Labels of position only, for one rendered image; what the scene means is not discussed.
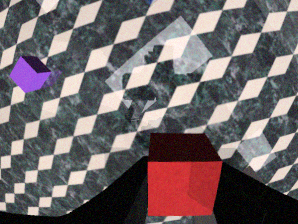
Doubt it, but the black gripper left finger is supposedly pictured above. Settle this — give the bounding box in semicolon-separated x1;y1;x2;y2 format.
0;156;148;224

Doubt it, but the red block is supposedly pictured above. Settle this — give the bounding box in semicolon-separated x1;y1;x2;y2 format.
148;133;222;217

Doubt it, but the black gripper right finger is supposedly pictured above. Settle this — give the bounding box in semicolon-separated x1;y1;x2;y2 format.
213;161;298;224

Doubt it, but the purple cube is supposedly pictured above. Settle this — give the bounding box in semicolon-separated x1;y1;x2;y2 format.
9;56;52;93

